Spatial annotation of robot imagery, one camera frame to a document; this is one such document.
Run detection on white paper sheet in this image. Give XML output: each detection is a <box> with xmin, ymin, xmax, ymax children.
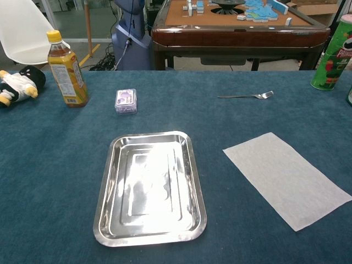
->
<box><xmin>222</xmin><ymin>132</ymin><xmax>352</xmax><ymax>233</ymax></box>

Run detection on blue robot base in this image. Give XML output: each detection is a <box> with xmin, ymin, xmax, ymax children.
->
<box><xmin>111</xmin><ymin>0</ymin><xmax>152</xmax><ymax>71</ymax></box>

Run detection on stainless steel tray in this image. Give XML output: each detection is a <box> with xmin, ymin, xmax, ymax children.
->
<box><xmin>92</xmin><ymin>130</ymin><xmax>207</xmax><ymax>248</ymax></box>

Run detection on clear purple card box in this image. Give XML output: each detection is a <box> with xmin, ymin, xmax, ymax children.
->
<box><xmin>113</xmin><ymin>88</ymin><xmax>139</xmax><ymax>116</ymax></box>

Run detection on metal fork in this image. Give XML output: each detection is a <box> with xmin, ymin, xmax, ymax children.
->
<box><xmin>217</xmin><ymin>90</ymin><xmax>275</xmax><ymax>100</ymax></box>

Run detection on brown mahjong table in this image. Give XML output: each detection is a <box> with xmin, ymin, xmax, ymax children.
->
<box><xmin>151</xmin><ymin>0</ymin><xmax>331</xmax><ymax>72</ymax></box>

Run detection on yellow-capped tea bottle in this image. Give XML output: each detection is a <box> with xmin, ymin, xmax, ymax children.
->
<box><xmin>46</xmin><ymin>29</ymin><xmax>90</xmax><ymax>108</ymax></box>

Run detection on blue felt table cover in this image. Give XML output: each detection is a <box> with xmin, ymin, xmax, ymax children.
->
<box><xmin>0</xmin><ymin>70</ymin><xmax>352</xmax><ymax>264</ymax></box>

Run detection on standing mahjong tile cluster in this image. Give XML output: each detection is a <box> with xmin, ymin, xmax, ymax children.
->
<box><xmin>183</xmin><ymin>0</ymin><xmax>206</xmax><ymax>16</ymax></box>

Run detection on black mahjong table dome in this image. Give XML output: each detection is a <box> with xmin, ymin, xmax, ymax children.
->
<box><xmin>210</xmin><ymin>0</ymin><xmax>247</xmax><ymax>14</ymax></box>

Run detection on blue mahjong tile pile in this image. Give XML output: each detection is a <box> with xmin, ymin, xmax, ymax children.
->
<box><xmin>236</xmin><ymin>0</ymin><xmax>289</xmax><ymax>23</ymax></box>

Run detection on black and white plush doll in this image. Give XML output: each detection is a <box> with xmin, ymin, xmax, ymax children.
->
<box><xmin>0</xmin><ymin>65</ymin><xmax>47</xmax><ymax>108</ymax></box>

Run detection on green Pringles can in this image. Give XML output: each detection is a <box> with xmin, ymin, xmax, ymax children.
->
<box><xmin>310</xmin><ymin>14</ymin><xmax>352</xmax><ymax>91</ymax></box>

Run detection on white chair wooden legs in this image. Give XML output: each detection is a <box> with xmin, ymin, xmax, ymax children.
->
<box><xmin>0</xmin><ymin>0</ymin><xmax>94</xmax><ymax>67</ymax></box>

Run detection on cardboard box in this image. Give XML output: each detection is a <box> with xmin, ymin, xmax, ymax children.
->
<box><xmin>288</xmin><ymin>0</ymin><xmax>342</xmax><ymax>16</ymax></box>

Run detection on black tripod stand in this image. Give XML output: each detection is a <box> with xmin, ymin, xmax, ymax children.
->
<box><xmin>331</xmin><ymin>0</ymin><xmax>345</xmax><ymax>31</ymax></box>

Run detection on black floor cable bundle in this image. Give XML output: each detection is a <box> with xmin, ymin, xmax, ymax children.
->
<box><xmin>89</xmin><ymin>42</ymin><xmax>122</xmax><ymax>72</ymax></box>

